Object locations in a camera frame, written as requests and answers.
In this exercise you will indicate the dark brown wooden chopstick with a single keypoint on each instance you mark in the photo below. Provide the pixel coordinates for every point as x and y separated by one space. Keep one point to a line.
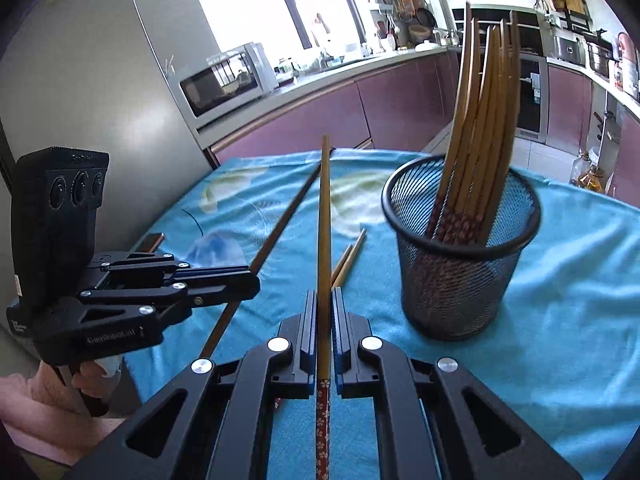
285 215

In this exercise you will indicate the pink lower cabinet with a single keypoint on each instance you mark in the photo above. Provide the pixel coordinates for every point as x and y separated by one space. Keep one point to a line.
350 105
575 110

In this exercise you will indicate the person's left hand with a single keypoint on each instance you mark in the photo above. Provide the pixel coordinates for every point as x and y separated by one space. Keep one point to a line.
92 380

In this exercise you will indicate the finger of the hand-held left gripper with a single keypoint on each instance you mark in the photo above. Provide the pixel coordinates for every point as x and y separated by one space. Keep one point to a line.
210 275
220 294

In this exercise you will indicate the white microwave oven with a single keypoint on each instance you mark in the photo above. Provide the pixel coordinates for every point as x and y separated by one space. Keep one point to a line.
220 85

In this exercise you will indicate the kitchen window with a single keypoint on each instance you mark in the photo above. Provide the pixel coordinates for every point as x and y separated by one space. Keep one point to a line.
235 5

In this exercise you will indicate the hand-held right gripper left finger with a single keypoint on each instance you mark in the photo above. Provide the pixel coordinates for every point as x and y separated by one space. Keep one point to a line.
311 330

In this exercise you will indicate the blue floral tablecloth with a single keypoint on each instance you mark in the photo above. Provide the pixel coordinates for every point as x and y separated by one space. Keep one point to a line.
550 335

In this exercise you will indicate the light wooden chopstick floral end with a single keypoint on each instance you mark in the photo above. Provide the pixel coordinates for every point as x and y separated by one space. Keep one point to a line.
352 252
344 257
324 235

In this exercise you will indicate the wooden cutting board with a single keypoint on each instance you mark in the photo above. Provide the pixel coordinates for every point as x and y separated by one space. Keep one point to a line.
573 0

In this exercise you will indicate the steel rice cooker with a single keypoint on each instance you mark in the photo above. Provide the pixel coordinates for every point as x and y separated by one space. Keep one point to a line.
569 50

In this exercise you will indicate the black mesh utensil holder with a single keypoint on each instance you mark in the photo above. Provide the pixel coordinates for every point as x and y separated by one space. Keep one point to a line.
450 300

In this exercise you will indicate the hanging frying pan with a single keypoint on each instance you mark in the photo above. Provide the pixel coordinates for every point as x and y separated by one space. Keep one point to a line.
424 17

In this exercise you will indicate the cooking oil bottle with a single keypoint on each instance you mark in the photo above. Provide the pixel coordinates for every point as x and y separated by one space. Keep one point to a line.
589 175

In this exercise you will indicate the black smartphone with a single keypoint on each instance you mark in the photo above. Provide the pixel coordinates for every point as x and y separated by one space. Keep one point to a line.
150 243

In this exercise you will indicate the bunch of wooden chopsticks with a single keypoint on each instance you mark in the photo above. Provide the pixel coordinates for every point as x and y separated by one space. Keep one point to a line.
480 160

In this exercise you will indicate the steel pot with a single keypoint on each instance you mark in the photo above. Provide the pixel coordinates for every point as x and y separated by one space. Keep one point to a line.
599 60

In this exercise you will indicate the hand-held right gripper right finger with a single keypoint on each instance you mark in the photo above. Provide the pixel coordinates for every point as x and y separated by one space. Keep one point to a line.
340 330

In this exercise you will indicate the grey refrigerator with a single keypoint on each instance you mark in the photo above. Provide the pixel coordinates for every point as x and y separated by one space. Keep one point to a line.
100 60

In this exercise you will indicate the black wall rack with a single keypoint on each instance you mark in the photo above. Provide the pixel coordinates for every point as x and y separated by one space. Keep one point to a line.
575 20

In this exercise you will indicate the pink thermos jug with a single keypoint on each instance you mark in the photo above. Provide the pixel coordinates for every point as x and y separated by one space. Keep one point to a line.
626 50

